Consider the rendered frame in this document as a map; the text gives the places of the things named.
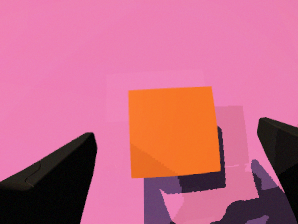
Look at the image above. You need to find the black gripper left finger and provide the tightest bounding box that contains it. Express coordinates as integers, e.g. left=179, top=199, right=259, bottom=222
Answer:
left=0, top=132, right=97, bottom=224

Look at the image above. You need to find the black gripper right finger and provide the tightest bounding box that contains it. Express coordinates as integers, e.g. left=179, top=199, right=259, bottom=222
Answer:
left=257, top=117, right=298, bottom=222

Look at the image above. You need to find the orange block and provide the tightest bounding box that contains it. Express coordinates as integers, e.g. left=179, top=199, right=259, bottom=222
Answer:
left=129, top=85, right=221, bottom=179

